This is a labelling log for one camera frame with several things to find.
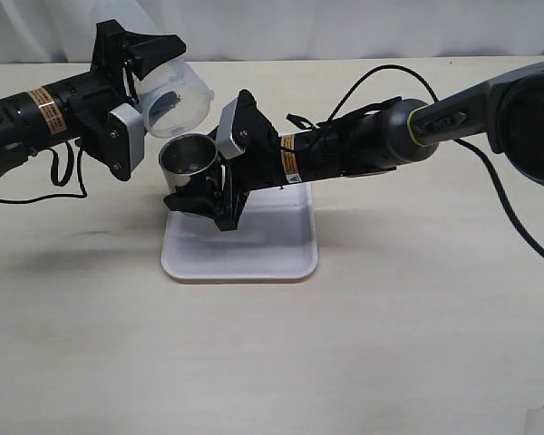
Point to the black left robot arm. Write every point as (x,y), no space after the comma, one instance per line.
(30,121)

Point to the white rectangular tray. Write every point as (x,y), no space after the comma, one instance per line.
(275,241)

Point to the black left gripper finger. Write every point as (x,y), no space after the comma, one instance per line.
(146,52)

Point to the white backdrop curtain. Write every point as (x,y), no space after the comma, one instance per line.
(63,31)

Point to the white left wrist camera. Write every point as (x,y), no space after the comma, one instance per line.
(129,131)

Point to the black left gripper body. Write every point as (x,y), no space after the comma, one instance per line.
(87,99)

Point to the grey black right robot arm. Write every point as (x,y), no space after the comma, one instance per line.
(382,136)

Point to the clear plastic measuring cup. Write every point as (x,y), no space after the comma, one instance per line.
(173,99)

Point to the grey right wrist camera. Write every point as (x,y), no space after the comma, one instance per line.
(228,141)

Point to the stainless steel cup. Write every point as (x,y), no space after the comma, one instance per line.
(185,157)

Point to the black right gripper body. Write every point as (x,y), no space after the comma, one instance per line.
(258,168)

